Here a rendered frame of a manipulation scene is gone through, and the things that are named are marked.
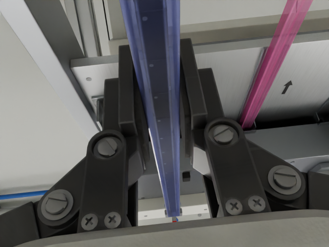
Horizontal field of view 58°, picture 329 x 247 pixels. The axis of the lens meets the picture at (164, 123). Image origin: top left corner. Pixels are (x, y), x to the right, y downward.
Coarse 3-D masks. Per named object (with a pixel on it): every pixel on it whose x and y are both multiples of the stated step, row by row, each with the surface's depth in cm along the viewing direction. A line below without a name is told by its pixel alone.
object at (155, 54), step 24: (120, 0) 7; (144, 0) 7; (168, 0) 7; (144, 24) 7; (168, 24) 7; (144, 48) 8; (168, 48) 8; (144, 72) 9; (168, 72) 9; (144, 96) 10; (168, 96) 10; (168, 120) 12; (168, 144) 14; (168, 168) 18; (168, 192) 23; (168, 216) 34
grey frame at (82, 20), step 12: (72, 0) 48; (84, 0) 48; (72, 12) 49; (84, 12) 49; (72, 24) 49; (84, 24) 49; (96, 24) 53; (84, 36) 51; (96, 36) 52; (84, 48) 52; (96, 48) 51; (180, 216) 60; (192, 216) 60; (204, 216) 60
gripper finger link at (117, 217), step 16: (96, 144) 9; (112, 144) 9; (96, 160) 9; (112, 160) 9; (128, 160) 9; (96, 176) 8; (112, 176) 8; (96, 192) 8; (112, 192) 8; (128, 192) 10; (80, 208) 8; (96, 208) 8; (112, 208) 8; (128, 208) 10; (80, 224) 8; (96, 224) 8; (112, 224) 8; (128, 224) 8
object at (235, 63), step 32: (320, 32) 28; (96, 64) 27; (224, 64) 29; (256, 64) 29; (288, 64) 30; (320, 64) 31; (96, 96) 32; (224, 96) 34; (288, 96) 36; (320, 96) 37; (256, 128) 43
